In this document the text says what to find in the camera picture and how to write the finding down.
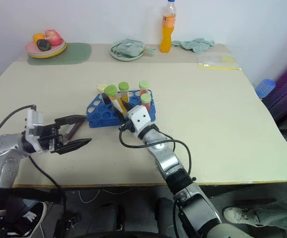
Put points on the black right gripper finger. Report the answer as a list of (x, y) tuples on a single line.
[(128, 107), (118, 115)]

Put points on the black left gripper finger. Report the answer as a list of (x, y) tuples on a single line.
[(70, 118), (75, 145)]

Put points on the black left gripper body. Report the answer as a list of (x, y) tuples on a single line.
[(48, 138)]

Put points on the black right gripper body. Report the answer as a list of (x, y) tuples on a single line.
[(126, 124)]

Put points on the yellow test tube green cap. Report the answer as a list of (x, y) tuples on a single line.
[(124, 86), (111, 90)]

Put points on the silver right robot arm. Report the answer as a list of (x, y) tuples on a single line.
[(168, 161)]

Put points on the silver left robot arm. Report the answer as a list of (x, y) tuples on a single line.
[(2, 158)]

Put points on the dark red loose test tube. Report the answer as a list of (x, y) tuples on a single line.
[(75, 130)]

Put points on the blue test tube rack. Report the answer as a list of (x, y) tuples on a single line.
[(101, 115)]

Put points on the red test tube green cap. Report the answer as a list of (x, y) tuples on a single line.
[(144, 84), (145, 98)]

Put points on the dark test tube cream cap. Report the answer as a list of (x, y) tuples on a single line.
[(101, 87)]

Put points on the light green plate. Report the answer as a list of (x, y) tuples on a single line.
[(120, 56)]

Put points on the light green cloth pouch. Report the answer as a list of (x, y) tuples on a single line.
[(129, 47)]

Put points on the green placemat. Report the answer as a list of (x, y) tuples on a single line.
[(76, 53)]

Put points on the yellow plate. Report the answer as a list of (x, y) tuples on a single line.
[(56, 53)]

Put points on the orange soda bottle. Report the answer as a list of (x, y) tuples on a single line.
[(166, 39)]

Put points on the dark purple toy fruit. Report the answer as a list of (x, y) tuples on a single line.
[(43, 44)]

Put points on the pink plate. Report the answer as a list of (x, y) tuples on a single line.
[(31, 48)]

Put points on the black and white sneaker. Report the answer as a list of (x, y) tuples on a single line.
[(31, 218)]

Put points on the red toy apple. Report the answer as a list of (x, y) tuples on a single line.
[(52, 37)]

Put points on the orange toy fruit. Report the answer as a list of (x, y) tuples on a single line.
[(38, 37)]

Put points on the light green crumpled cloth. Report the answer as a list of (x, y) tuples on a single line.
[(195, 44)]

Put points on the clear plastic zip bag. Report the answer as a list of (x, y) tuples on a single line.
[(215, 60)]

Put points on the blue water bottle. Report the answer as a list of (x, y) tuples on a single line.
[(265, 88)]

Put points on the grey trouser leg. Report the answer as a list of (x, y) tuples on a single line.
[(280, 213)]

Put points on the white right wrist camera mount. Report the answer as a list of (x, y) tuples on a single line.
[(139, 119)]

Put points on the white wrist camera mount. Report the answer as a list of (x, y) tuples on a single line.
[(139, 119), (34, 121)]

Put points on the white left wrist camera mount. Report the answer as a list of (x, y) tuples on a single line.
[(34, 121)]

